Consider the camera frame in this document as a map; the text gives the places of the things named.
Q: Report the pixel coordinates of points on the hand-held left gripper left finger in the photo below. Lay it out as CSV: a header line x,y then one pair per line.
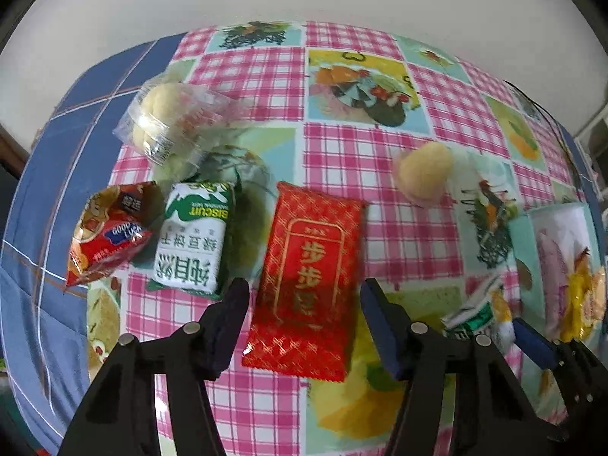
x,y
228,330

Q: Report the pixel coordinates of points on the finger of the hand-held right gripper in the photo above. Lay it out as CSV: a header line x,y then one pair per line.
x,y
536,346

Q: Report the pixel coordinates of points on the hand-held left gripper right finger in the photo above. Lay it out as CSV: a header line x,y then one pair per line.
x,y
382,335

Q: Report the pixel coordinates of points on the green white biscuit packet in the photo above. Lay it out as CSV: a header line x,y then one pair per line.
x,y
479,316
190,247

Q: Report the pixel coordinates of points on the yellow snack packet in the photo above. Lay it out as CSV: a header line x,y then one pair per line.
x,y
589,294

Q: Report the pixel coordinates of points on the pink snack packet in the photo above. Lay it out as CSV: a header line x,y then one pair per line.
x,y
555,266

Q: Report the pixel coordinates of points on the red gold patterned packet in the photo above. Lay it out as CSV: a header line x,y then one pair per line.
x,y
304,285

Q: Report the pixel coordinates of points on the red picture snack packet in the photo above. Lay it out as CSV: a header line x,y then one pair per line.
x,y
102,237

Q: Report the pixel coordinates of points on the yellow pastry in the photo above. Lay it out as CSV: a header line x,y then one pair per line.
x,y
422,171

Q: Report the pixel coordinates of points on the clear pack of round pastries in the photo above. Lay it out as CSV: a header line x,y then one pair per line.
x,y
156,114

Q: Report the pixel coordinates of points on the pink checkered fruit tablecloth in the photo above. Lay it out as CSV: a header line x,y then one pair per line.
x,y
332,152

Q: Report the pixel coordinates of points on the white chair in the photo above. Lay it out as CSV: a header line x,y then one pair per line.
x,y
596,137

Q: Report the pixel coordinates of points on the brown wooden frame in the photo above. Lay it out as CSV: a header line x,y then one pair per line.
x,y
12,147

